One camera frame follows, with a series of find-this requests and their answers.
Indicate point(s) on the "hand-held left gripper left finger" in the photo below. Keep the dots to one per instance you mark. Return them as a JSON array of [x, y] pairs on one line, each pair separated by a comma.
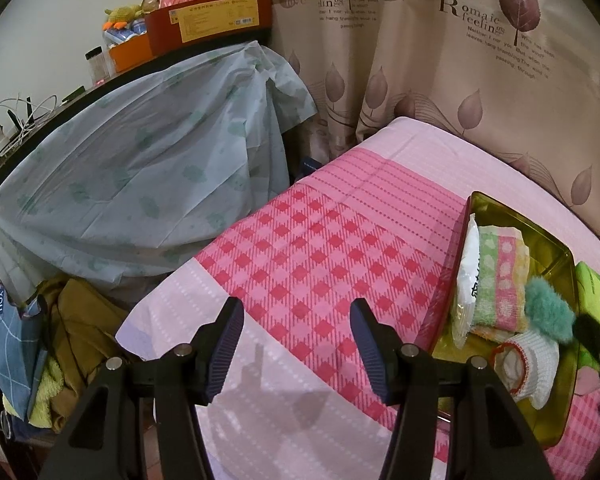
[[225, 350]]

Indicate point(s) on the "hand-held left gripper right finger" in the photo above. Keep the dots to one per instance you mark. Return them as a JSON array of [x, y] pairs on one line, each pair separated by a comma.
[[372, 350]]

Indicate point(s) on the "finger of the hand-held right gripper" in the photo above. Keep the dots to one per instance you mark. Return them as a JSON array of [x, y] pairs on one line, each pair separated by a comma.
[[595, 332]]

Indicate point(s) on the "teal fuzzy sock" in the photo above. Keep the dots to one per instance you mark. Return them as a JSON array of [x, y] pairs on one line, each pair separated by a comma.
[[547, 310]]

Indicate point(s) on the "white sock red trim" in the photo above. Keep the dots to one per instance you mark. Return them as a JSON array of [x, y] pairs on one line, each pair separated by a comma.
[[535, 360]]

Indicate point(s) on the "gold tin box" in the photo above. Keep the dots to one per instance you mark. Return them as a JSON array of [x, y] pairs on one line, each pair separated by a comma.
[[550, 255]]

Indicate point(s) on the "striped pastel towel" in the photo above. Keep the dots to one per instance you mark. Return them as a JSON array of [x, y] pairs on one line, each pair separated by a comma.
[[500, 280]]

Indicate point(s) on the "white tissue packet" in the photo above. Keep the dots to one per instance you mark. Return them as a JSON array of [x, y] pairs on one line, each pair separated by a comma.
[[465, 280]]

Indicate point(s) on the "green tissue box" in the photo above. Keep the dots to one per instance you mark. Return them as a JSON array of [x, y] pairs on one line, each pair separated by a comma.
[[592, 285]]

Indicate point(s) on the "pink checked bed sheet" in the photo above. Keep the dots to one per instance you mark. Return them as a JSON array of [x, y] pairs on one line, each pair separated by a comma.
[[305, 240]]

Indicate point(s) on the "brown cloth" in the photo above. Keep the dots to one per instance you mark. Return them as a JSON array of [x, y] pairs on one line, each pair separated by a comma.
[[85, 330]]

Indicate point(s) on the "yellow towel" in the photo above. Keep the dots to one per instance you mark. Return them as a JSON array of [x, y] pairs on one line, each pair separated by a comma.
[[47, 395]]

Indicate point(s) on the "dark blue box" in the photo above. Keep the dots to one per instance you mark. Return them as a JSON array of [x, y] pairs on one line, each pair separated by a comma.
[[312, 165]]

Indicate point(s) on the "pale blue plastic cover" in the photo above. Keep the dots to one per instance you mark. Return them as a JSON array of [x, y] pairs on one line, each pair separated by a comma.
[[130, 160]]

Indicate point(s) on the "blue checked bag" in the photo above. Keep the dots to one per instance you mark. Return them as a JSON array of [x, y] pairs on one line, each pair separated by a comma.
[[10, 350]]

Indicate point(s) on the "beige leaf print curtain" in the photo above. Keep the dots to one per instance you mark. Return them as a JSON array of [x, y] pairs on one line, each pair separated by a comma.
[[430, 60]]

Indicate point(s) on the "clear jar black lid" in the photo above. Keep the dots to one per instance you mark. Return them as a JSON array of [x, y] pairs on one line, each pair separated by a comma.
[[99, 67]]

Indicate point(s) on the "orange cardboard box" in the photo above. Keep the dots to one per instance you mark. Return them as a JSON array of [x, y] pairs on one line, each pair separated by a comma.
[[130, 55]]

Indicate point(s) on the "red cardboard box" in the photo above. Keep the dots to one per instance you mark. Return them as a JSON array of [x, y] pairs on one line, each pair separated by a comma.
[[205, 20]]

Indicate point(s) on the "blue white packets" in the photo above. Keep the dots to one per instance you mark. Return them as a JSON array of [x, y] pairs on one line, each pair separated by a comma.
[[120, 36]]

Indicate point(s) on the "green knitted toy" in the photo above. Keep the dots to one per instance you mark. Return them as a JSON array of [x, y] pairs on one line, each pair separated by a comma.
[[122, 14]]

